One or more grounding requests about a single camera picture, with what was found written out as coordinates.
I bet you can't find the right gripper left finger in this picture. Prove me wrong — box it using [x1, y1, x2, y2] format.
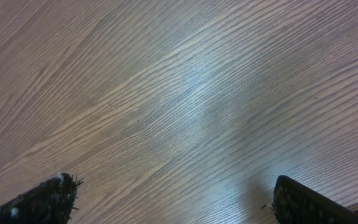
[0, 173, 83, 224]

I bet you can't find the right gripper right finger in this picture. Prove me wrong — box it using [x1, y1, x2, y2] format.
[263, 175, 358, 224]

